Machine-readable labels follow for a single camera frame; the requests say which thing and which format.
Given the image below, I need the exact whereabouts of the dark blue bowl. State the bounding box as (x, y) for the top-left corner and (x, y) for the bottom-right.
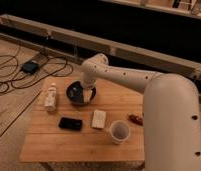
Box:
(66, 81), (91, 105)

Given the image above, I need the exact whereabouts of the white rectangular block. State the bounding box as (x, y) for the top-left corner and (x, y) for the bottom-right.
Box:
(91, 110), (106, 129)

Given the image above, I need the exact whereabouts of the black floor cable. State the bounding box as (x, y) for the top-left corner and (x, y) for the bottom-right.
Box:
(0, 44), (75, 95)

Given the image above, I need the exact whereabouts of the white plastic bottle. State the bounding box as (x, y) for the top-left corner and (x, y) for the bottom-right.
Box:
(44, 83), (58, 111)

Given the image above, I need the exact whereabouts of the red pepper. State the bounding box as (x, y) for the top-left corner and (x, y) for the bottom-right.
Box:
(129, 115), (143, 126)

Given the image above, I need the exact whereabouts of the blue power adapter box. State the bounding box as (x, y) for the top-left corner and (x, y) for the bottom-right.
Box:
(21, 61), (39, 74)

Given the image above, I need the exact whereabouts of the black smartphone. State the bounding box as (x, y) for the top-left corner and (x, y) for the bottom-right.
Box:
(59, 117), (82, 131)

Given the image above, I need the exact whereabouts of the wooden table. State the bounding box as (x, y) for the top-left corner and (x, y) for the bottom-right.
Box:
(20, 77), (144, 163)

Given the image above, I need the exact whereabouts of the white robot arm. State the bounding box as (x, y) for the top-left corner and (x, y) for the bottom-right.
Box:
(81, 54), (201, 171)

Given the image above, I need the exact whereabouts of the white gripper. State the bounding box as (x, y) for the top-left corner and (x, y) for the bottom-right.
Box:
(81, 73), (96, 103)

